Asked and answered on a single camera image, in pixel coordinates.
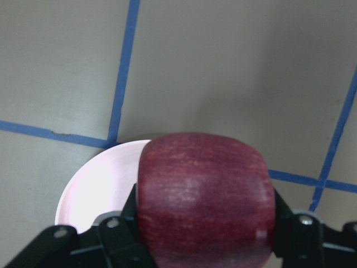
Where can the pink plate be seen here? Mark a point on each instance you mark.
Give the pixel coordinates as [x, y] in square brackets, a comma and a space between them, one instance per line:
[101, 187]

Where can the red apple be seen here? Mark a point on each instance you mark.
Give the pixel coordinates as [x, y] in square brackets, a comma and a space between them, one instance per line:
[205, 201]

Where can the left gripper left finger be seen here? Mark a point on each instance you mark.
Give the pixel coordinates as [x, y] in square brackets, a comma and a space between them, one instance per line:
[113, 240]

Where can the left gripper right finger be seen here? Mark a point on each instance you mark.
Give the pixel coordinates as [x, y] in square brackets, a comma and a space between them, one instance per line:
[301, 239]

